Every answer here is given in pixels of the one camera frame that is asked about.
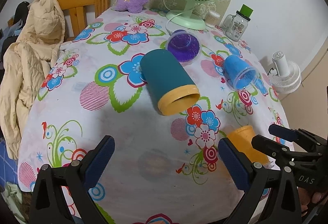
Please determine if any orange plastic cup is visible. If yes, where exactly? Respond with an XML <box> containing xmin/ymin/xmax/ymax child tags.
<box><xmin>225</xmin><ymin>125</ymin><xmax>275</xmax><ymax>168</ymax></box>

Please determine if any floral tablecloth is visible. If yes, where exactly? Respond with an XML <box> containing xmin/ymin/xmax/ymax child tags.
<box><xmin>17</xmin><ymin>9</ymin><xmax>288</xmax><ymax>223</ymax></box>

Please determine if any black chair with dark clothing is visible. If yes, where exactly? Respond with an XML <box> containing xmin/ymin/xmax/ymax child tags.
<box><xmin>1</xmin><ymin>1</ymin><xmax>30</xmax><ymax>70</ymax></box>

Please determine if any green jar lid cap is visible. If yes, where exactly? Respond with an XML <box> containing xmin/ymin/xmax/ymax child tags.
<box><xmin>239</xmin><ymin>4</ymin><xmax>253</xmax><ymax>19</ymax></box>

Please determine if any purple plastic cup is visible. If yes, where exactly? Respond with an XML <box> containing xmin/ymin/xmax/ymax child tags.
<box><xmin>165</xmin><ymin>29</ymin><xmax>202</xmax><ymax>66</ymax></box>

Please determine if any cotton swab container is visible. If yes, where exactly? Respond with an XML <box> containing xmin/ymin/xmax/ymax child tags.
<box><xmin>204</xmin><ymin>10</ymin><xmax>221</xmax><ymax>28</ymax></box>

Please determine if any beige puffer jacket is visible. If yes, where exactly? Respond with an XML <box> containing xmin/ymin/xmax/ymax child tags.
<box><xmin>1</xmin><ymin>0</ymin><xmax>66</xmax><ymax>160</ymax></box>

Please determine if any teal cup with yellow rim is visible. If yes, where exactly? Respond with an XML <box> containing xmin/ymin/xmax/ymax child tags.
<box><xmin>140</xmin><ymin>49</ymin><xmax>200</xmax><ymax>116</ymax></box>

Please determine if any person's right hand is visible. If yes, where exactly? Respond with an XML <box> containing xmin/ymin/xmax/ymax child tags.
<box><xmin>298</xmin><ymin>187</ymin><xmax>325</xmax><ymax>216</ymax></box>

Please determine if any beige cabinet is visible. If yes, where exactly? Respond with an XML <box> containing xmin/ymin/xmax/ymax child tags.
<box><xmin>281</xmin><ymin>36</ymin><xmax>327</xmax><ymax>139</ymax></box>

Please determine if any blue plastic cup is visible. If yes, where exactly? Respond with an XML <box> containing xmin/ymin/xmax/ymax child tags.
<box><xmin>223</xmin><ymin>55</ymin><xmax>257</xmax><ymax>91</ymax></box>

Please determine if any white clip fan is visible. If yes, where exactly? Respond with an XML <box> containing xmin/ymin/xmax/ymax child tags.
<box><xmin>268</xmin><ymin>51</ymin><xmax>301</xmax><ymax>95</ymax></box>

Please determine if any white fan power cable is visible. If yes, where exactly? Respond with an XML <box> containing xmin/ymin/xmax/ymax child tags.
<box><xmin>165</xmin><ymin>2</ymin><xmax>192</xmax><ymax>35</ymax></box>

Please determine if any glass mason jar mug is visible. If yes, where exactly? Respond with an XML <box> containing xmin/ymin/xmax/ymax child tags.
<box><xmin>222</xmin><ymin>11</ymin><xmax>251</xmax><ymax>41</ymax></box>

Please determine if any wooden chair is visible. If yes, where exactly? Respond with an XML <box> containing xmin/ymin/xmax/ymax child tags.
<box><xmin>57</xmin><ymin>0</ymin><xmax>111</xmax><ymax>41</ymax></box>

